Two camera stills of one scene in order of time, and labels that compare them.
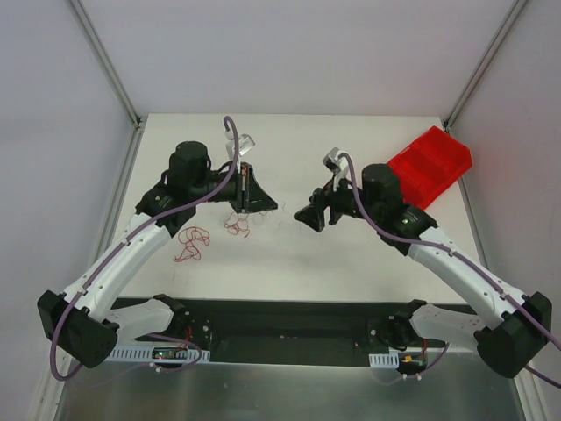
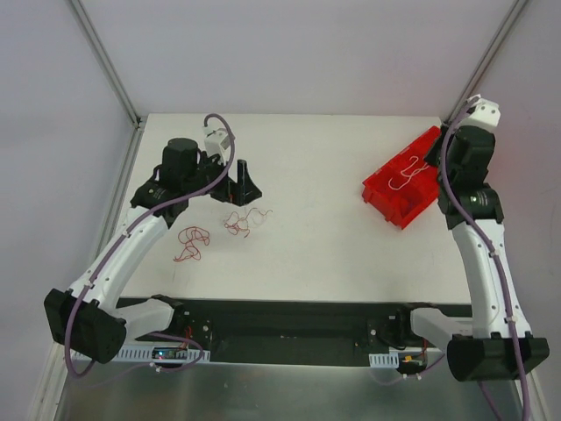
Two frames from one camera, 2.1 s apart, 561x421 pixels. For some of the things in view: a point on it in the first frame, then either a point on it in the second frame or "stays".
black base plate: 294,331 stays
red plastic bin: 429,166 stays
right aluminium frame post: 509,20 stays
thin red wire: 187,236 stays
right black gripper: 326,207 to 436,154
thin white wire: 280,222 to 398,188
